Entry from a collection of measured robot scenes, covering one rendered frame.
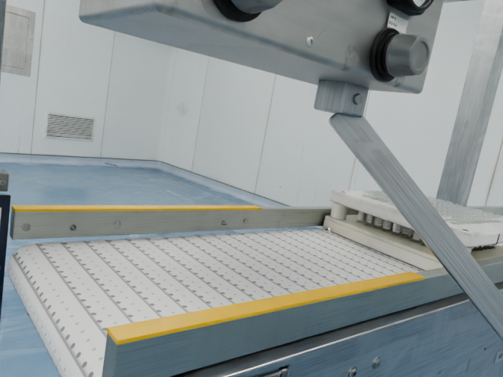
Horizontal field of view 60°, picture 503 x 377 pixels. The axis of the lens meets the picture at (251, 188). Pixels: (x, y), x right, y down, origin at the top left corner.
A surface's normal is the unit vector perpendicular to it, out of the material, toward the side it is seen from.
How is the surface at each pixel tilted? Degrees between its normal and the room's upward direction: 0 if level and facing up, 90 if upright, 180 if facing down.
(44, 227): 90
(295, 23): 90
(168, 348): 90
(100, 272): 0
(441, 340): 90
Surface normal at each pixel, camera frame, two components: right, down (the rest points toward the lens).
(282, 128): -0.69, 0.00
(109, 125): 0.71, 0.24
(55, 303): -0.31, -0.80
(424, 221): 0.11, 0.13
